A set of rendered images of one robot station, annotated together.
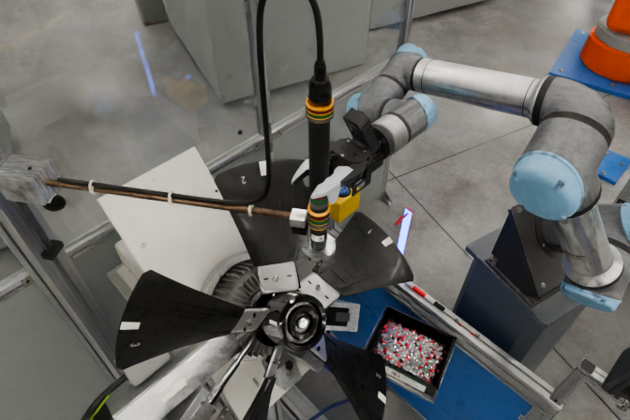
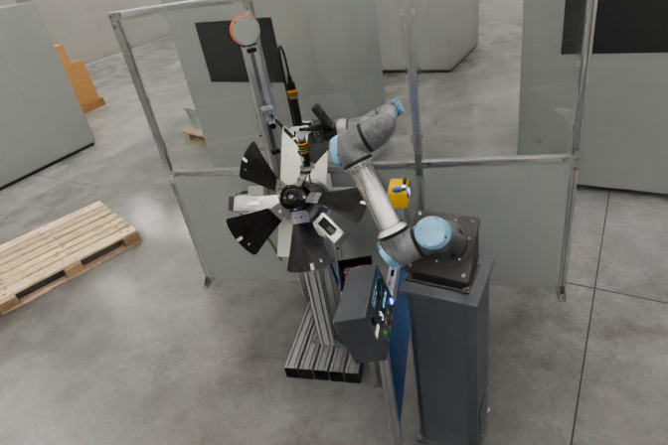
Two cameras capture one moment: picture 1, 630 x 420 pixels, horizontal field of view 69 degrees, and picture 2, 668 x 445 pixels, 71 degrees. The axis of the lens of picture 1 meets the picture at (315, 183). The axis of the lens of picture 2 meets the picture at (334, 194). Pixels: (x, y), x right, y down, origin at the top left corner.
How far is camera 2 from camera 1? 1.81 m
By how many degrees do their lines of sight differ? 51
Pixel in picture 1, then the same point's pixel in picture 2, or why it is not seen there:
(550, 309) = (413, 287)
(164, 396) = (250, 203)
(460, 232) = (599, 356)
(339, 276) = (326, 198)
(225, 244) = (315, 174)
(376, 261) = (347, 204)
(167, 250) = (292, 162)
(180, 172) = not seen: hidden behind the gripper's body
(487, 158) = not seen: outside the picture
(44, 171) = (270, 110)
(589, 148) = (349, 135)
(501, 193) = not seen: outside the picture
